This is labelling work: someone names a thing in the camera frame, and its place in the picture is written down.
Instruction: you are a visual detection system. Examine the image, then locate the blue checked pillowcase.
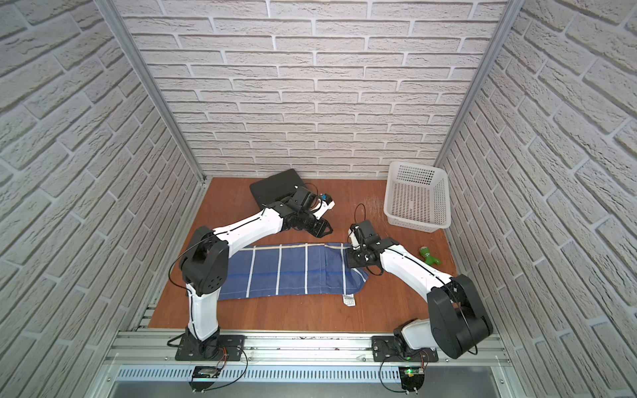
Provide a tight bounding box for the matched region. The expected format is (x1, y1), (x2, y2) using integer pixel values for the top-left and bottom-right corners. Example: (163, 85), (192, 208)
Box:
(220, 243), (369, 300)

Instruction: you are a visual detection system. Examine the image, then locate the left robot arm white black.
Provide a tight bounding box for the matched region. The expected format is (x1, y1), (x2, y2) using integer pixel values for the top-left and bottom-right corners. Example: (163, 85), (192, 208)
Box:
(179, 187), (334, 354)

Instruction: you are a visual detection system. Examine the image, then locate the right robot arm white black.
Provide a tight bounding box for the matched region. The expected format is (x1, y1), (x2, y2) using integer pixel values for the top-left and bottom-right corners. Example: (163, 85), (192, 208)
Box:
(346, 221), (494, 359)

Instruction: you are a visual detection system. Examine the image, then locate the white pillowcase label tag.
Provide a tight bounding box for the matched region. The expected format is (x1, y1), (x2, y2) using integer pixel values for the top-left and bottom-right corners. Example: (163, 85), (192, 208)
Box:
(343, 295), (356, 307)

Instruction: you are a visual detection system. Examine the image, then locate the black plastic tool case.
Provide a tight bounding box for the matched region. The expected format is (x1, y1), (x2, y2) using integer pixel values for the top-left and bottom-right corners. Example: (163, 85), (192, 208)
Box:
(250, 168), (305, 209)

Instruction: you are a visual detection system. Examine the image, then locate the green plastic toy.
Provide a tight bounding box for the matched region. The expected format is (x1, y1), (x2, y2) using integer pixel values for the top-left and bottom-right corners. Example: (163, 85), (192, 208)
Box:
(419, 246), (441, 267)

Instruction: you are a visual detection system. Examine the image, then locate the white perforated plastic basket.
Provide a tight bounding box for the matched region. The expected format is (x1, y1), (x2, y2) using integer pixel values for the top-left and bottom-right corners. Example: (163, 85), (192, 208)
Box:
(383, 162), (451, 233)

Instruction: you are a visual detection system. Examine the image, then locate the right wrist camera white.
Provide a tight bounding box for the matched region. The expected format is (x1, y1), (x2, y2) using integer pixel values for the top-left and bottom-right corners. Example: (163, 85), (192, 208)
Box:
(348, 231), (360, 250)

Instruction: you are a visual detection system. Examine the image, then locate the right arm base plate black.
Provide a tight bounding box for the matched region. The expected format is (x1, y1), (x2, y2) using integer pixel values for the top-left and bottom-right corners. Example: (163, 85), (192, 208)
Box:
(371, 335), (439, 363)

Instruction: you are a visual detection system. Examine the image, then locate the right controller board with cables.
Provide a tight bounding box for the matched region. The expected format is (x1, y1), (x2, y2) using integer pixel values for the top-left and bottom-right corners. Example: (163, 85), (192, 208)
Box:
(378, 360), (428, 396)

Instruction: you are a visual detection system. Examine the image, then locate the controller board with cables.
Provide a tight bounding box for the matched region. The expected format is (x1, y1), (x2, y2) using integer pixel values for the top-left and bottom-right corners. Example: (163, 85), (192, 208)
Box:
(189, 346), (249, 393)
(378, 360), (428, 396)

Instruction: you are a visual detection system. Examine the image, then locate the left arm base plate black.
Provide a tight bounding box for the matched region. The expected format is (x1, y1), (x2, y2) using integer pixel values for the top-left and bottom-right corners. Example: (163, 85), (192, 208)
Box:
(175, 332), (246, 363)

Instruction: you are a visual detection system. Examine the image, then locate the left controller board with cables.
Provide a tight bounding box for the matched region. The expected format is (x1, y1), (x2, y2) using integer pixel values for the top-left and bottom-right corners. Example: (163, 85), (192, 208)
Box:
(189, 346), (249, 393)

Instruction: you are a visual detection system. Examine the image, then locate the aluminium frame rail front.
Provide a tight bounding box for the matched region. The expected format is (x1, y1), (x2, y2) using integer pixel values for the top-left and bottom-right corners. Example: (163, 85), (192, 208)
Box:
(105, 328), (513, 367)

